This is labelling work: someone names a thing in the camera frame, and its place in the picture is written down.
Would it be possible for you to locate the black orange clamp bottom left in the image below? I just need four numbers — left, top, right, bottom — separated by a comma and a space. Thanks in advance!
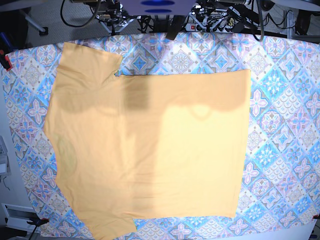
27, 217, 49, 227

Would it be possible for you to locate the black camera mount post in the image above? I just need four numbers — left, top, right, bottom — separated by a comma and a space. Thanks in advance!
166, 15, 186, 41

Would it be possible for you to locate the yellow T-shirt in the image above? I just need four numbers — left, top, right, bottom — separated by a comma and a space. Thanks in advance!
44, 42, 251, 240

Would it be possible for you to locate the white rail bottom left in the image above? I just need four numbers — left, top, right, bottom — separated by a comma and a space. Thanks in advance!
1, 203, 38, 233

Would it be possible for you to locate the purple base plate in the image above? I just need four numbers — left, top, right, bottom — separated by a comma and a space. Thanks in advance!
119, 0, 196, 16

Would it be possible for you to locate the white box left edge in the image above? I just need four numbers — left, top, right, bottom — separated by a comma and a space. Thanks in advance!
0, 136, 11, 177

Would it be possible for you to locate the white power strip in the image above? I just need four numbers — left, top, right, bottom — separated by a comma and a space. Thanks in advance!
185, 23, 203, 32

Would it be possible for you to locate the orange clamp bottom right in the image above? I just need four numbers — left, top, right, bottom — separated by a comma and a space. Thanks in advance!
312, 214, 320, 220

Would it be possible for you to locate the red clamp left top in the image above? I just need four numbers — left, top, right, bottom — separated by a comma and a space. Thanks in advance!
0, 49, 13, 72

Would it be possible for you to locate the patterned tile tablecloth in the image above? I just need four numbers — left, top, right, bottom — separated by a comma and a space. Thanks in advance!
0, 32, 320, 240

